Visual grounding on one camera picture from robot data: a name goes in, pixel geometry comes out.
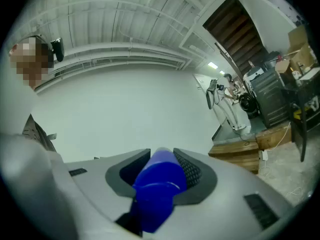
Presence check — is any small cardboard box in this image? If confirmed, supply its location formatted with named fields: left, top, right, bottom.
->
left=274, top=58, right=292, bottom=75

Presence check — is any black metal chair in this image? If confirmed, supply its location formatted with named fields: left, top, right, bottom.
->
left=281, top=78, right=320, bottom=163

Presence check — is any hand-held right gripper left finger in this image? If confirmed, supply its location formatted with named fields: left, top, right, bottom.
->
left=105, top=148, right=152, bottom=198

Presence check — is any large cardboard box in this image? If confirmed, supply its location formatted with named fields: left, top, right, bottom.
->
left=286, top=25, right=314, bottom=68

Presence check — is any dark washing machine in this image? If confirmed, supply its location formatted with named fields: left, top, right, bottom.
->
left=238, top=70, right=291, bottom=129

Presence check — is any brown wooden staircase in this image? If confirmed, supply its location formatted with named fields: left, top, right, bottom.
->
left=202, top=0, right=270, bottom=76

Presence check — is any white cable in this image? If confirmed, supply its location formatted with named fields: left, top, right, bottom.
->
left=256, top=121, right=304, bottom=198

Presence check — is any white round appliance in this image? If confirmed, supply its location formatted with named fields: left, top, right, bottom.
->
left=243, top=67, right=266, bottom=80

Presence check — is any blue pen-like object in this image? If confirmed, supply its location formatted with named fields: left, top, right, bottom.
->
left=129, top=147, right=188, bottom=234

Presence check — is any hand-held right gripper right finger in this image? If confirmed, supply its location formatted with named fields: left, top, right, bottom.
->
left=172, top=147, right=218, bottom=206

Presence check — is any person's head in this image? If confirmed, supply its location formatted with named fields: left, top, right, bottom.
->
left=8, top=35, right=55, bottom=91

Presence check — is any wooden platform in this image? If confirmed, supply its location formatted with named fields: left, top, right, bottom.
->
left=208, top=122, right=293, bottom=175

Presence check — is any black head-mounted camera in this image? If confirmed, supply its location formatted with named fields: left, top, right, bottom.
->
left=50, top=37, right=65, bottom=63

